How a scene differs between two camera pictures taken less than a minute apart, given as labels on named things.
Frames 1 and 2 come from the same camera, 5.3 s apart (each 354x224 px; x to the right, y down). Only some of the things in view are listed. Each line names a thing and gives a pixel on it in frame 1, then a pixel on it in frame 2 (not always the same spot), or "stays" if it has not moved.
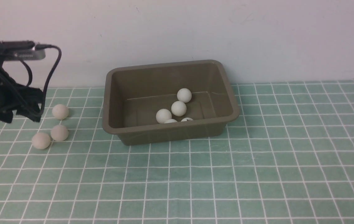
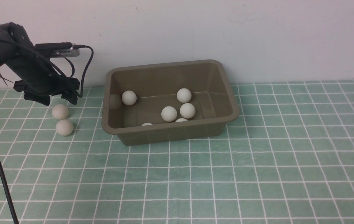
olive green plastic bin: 165,103 stays
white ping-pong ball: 60,111 stays
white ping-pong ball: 41,140 → 129,97
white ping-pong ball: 178,108 → 187,110
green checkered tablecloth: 295,152 stays
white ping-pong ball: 184,95 stays
